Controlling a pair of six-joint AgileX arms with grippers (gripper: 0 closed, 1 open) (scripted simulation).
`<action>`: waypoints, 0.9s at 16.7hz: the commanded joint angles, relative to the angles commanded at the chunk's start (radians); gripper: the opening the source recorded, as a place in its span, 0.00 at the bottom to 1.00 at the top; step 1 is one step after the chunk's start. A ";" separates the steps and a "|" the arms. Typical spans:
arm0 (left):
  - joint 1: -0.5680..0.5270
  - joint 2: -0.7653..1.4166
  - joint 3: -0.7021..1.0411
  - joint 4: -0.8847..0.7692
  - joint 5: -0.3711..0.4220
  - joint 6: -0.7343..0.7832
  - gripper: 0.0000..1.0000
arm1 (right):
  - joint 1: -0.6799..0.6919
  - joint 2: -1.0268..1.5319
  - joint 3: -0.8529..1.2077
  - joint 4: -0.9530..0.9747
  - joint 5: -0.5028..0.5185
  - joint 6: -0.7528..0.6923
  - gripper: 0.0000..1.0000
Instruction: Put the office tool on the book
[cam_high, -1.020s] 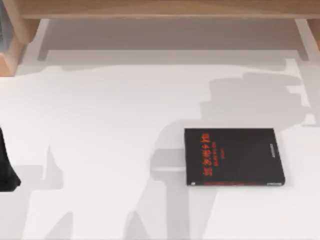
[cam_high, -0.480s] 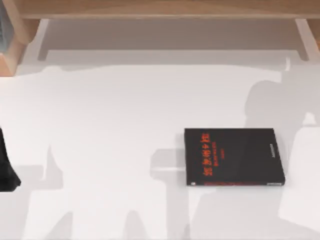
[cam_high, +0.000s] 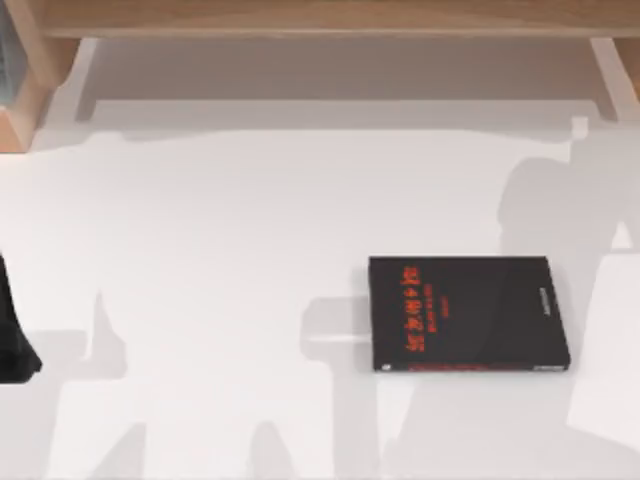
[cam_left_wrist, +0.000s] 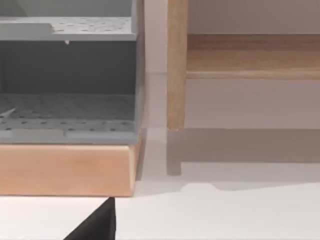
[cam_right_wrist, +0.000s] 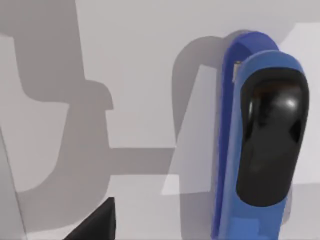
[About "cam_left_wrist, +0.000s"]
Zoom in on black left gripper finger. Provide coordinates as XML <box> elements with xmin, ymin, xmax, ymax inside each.
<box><xmin>62</xmin><ymin>196</ymin><xmax>118</xmax><ymax>240</ymax></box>

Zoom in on pale wooden drawer front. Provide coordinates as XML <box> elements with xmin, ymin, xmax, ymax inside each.
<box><xmin>0</xmin><ymin>129</ymin><xmax>146</xmax><ymax>198</ymax></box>

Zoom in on grey pierced drawer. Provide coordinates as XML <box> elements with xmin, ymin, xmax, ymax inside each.
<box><xmin>0</xmin><ymin>0</ymin><xmax>146</xmax><ymax>146</ymax></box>

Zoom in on open wooden shelf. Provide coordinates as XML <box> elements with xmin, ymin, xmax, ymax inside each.
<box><xmin>166</xmin><ymin>0</ymin><xmax>320</xmax><ymax>132</ymax></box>

